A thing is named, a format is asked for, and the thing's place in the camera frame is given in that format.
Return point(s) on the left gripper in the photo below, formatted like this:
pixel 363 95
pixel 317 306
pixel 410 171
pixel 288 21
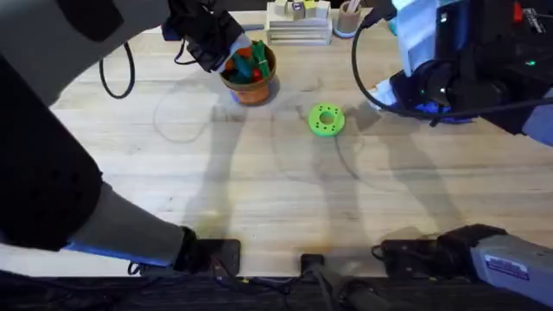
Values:
pixel 203 30

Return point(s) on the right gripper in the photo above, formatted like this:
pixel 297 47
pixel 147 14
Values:
pixel 436 86

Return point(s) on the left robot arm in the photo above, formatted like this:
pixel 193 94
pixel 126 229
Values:
pixel 43 173

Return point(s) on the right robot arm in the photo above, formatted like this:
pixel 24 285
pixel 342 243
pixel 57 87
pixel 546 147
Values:
pixel 510 263

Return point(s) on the brown tub with toys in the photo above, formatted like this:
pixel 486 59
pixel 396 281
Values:
pixel 252 82

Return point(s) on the green disc with holes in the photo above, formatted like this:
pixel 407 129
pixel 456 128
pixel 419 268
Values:
pixel 327 120

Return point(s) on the white box with toy blocks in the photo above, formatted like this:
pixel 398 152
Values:
pixel 298 28

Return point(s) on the black rail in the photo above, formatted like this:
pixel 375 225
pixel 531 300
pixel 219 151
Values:
pixel 268 298

